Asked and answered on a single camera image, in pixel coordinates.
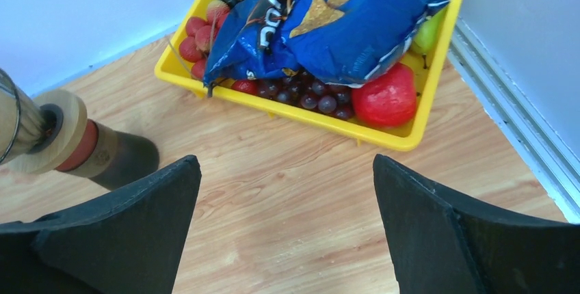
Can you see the red strawberries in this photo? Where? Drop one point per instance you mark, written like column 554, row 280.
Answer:
column 212, row 46

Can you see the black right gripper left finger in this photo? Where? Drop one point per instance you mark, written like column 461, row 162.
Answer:
column 129, row 240

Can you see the dark grape bunch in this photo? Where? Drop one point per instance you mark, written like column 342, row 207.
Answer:
column 307, row 92

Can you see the green apple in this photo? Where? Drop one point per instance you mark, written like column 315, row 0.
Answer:
column 426, row 36

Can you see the blue snack bag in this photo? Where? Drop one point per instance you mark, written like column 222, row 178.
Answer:
column 341, row 42

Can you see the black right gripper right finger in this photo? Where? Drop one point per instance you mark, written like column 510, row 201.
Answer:
column 443, row 241

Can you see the red apple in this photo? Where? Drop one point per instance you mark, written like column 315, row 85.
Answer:
column 389, row 100

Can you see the aluminium frame rail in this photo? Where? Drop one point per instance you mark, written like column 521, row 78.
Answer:
column 540, row 147

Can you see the yellow plastic bin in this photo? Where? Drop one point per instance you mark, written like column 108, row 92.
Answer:
column 169, row 68

